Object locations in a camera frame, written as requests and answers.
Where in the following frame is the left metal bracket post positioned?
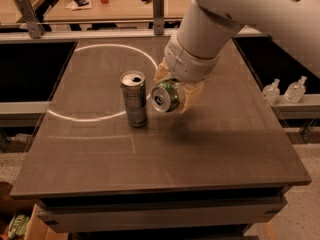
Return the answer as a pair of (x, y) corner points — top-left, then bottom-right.
(15, 0), (45, 39)

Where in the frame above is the green soda can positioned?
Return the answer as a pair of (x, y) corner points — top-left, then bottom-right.
(151, 79), (180, 112)

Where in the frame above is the tall silver energy can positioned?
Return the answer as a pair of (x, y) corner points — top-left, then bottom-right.
(120, 71), (147, 128)

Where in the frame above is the metal bracket post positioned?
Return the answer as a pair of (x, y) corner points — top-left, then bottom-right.
(153, 0), (164, 35)
(15, 0), (45, 39)

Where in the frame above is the clear sanitizer bottle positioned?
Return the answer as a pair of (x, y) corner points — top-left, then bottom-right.
(262, 79), (280, 105)
(284, 76), (307, 103)

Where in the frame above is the cardboard box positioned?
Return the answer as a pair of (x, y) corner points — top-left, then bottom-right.
(24, 205), (68, 240)

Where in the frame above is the middle metal bracket post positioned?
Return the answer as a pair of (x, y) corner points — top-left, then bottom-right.
(153, 0), (164, 35)

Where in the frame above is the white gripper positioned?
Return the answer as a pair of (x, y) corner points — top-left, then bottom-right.
(153, 34), (218, 114)

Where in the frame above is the white paper with phone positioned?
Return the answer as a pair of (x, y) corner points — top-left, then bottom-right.
(65, 0), (92, 11)

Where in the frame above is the clear sanitizer bottle left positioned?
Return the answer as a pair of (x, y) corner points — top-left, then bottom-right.
(262, 79), (280, 105)

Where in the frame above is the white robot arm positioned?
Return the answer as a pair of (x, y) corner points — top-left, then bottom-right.
(151, 0), (320, 113)

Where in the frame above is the clear sanitizer bottle right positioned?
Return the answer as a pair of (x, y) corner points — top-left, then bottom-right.
(284, 76), (307, 103)

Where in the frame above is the green snack packet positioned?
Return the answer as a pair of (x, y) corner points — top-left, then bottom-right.
(8, 213), (30, 240)

